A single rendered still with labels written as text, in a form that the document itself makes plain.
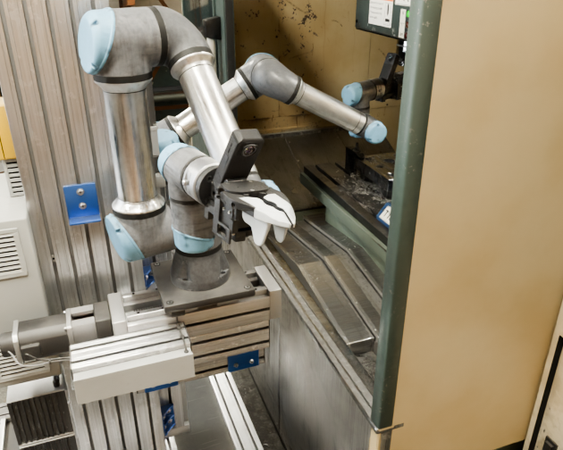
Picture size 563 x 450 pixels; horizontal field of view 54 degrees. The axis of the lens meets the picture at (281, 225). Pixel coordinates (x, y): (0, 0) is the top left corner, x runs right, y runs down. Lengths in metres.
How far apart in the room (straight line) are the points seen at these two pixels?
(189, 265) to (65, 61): 0.53
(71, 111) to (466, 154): 0.86
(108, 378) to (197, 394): 1.03
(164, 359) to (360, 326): 0.74
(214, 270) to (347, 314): 0.64
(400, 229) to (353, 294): 0.88
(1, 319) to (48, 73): 0.61
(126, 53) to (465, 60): 0.62
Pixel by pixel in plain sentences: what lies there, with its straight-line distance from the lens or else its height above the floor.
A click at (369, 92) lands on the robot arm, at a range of 2.02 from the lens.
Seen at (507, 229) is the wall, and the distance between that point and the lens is 1.22.
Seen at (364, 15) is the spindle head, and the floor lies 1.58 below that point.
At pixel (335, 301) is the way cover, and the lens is 1.90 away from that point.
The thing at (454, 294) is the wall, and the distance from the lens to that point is 1.22.
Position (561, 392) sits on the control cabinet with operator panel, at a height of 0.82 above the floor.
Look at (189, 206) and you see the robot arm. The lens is 0.98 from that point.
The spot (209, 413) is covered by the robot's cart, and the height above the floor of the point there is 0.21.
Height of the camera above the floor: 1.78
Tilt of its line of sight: 26 degrees down
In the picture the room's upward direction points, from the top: straight up
